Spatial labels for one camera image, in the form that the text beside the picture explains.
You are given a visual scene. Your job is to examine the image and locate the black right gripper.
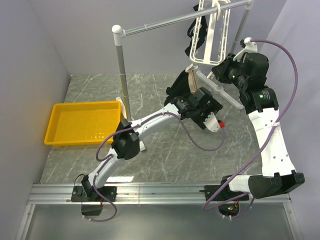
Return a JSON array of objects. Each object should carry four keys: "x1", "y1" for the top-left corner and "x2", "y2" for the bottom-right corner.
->
[{"x1": 211, "y1": 53, "x2": 249, "y2": 91}]

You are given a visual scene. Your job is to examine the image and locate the black underwear with beige waistband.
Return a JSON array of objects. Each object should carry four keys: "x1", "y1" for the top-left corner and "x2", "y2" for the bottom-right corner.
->
[{"x1": 164, "y1": 69, "x2": 195, "y2": 106}]

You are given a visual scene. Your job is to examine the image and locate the white clip hanger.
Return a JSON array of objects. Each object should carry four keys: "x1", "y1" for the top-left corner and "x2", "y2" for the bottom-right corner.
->
[{"x1": 185, "y1": 0, "x2": 231, "y2": 67}]

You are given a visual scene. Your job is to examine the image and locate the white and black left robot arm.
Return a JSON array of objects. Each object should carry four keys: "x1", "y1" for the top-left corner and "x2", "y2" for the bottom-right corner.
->
[{"x1": 81, "y1": 87, "x2": 223, "y2": 201}]

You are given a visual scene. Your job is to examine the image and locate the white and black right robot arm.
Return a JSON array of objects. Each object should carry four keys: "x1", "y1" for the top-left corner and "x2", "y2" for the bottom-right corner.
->
[{"x1": 212, "y1": 52, "x2": 305, "y2": 200}]

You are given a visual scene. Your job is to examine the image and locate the black garment on hanger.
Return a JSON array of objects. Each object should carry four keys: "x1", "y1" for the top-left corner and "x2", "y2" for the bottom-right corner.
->
[{"x1": 184, "y1": 4, "x2": 209, "y2": 59}]

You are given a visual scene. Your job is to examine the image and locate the white and silver drying rack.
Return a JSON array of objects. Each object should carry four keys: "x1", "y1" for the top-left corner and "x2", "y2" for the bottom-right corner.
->
[{"x1": 111, "y1": 0, "x2": 257, "y2": 152}]

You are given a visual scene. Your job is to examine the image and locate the yellow plastic tray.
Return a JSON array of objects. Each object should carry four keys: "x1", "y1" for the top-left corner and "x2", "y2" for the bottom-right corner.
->
[{"x1": 44, "y1": 100, "x2": 122, "y2": 147}]

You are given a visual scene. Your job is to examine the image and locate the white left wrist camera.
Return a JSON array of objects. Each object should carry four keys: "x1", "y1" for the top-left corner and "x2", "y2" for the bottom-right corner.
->
[{"x1": 203, "y1": 112, "x2": 220, "y2": 133}]

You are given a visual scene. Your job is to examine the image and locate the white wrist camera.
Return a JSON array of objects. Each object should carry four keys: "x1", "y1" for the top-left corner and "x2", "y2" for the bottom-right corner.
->
[
  {"x1": 203, "y1": 112, "x2": 220, "y2": 133},
  {"x1": 233, "y1": 37, "x2": 258, "y2": 62}
]

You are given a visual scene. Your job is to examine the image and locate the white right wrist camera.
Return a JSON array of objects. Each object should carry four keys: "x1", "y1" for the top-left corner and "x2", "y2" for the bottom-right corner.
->
[{"x1": 233, "y1": 37, "x2": 258, "y2": 62}]

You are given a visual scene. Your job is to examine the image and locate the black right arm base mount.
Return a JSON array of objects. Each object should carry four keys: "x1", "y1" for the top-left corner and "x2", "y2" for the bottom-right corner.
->
[{"x1": 200, "y1": 184, "x2": 243, "y2": 202}]

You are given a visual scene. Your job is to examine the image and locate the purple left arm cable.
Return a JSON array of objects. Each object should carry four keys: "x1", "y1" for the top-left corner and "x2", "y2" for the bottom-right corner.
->
[{"x1": 95, "y1": 111, "x2": 228, "y2": 223}]

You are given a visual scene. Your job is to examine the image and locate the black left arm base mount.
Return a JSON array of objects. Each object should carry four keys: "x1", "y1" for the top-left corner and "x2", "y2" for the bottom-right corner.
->
[{"x1": 70, "y1": 184, "x2": 118, "y2": 203}]

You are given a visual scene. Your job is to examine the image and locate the aluminium rail frame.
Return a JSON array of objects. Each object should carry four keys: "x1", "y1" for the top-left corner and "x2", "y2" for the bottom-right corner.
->
[{"x1": 14, "y1": 74, "x2": 306, "y2": 240}]

